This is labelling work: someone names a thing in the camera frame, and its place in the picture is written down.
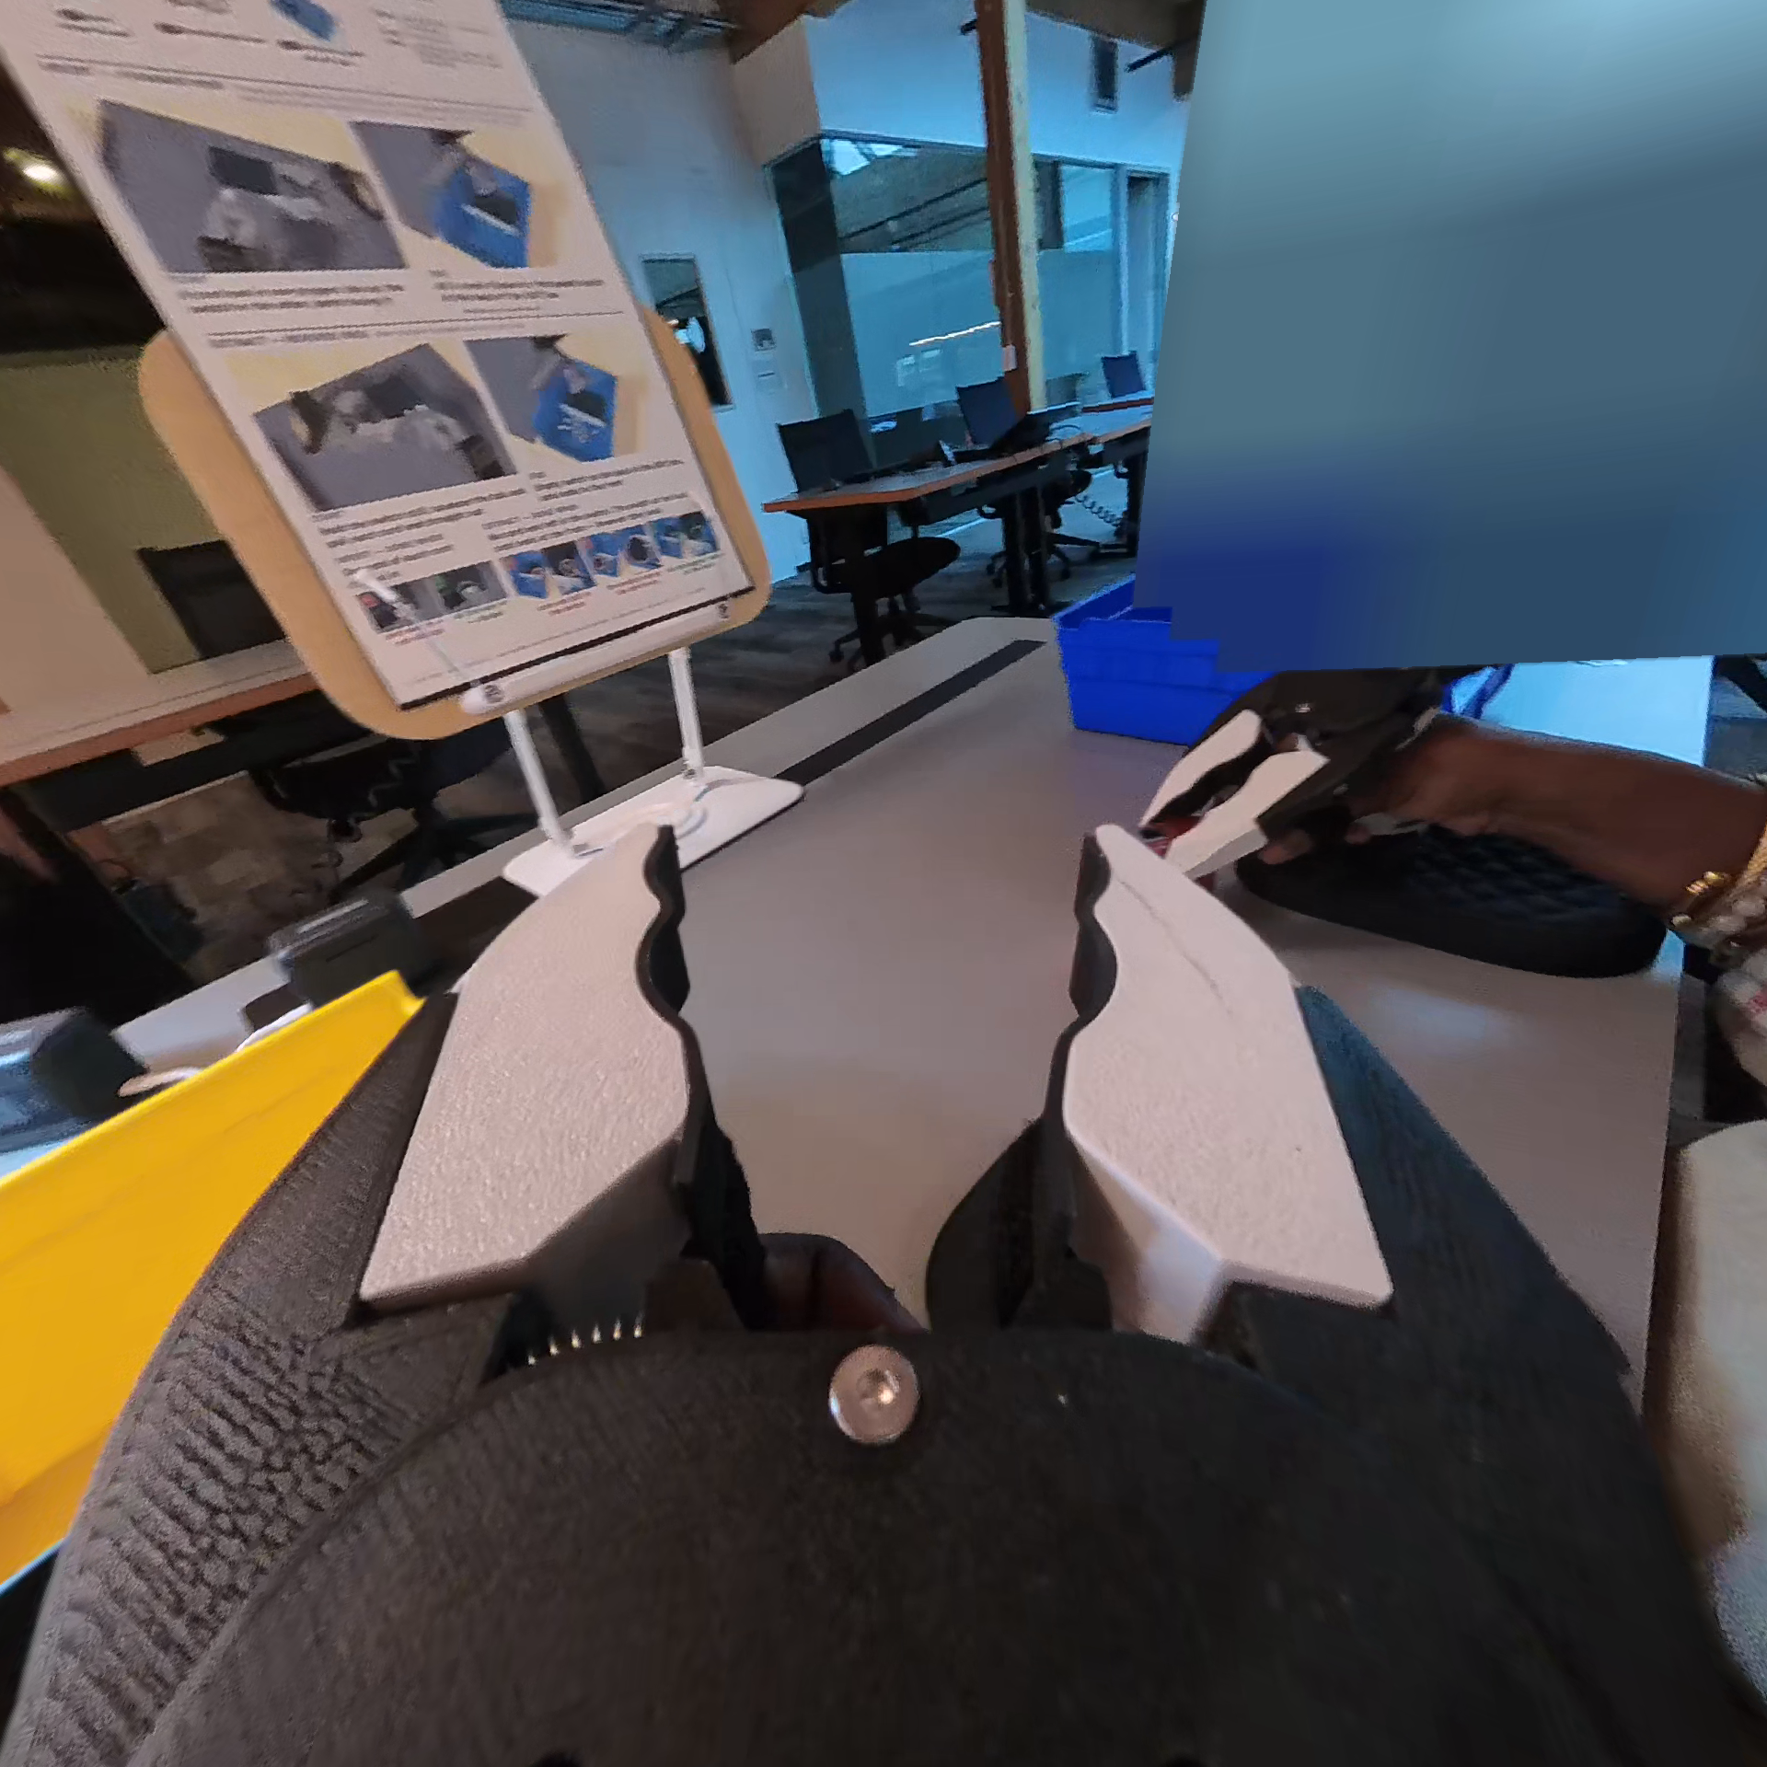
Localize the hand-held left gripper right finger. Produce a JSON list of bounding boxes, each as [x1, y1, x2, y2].
[[1025, 823, 1396, 1348]]

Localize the long background desk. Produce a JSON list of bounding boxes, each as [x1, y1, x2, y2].
[[764, 393, 1155, 619]]

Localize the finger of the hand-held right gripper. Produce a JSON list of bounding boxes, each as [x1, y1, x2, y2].
[[1139, 709, 1268, 832], [1170, 734, 1335, 883]]

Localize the blue plastic bin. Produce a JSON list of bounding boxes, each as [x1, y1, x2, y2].
[[1056, 576, 1272, 747]]

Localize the black office chair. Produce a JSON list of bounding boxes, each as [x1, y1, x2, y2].
[[955, 375, 1100, 583], [778, 409, 963, 668]]

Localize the person's right hand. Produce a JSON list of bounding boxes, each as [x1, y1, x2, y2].
[[1259, 720, 1698, 912]]

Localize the printed instruction sheet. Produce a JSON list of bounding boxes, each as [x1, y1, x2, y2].
[[0, 0, 760, 713]]

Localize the black quilted wrist rest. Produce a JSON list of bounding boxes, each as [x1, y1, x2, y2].
[[1231, 821, 1667, 980]]

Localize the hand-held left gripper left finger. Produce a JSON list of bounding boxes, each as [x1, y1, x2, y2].
[[359, 823, 770, 1329]]

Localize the gold bracelet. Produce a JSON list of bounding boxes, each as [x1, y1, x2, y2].
[[1664, 827, 1767, 957]]

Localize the black power adapter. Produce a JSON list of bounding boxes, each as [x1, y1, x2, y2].
[[267, 894, 424, 1009]]

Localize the yellow plastic bin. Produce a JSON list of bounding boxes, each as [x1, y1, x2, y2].
[[0, 969, 430, 1589]]

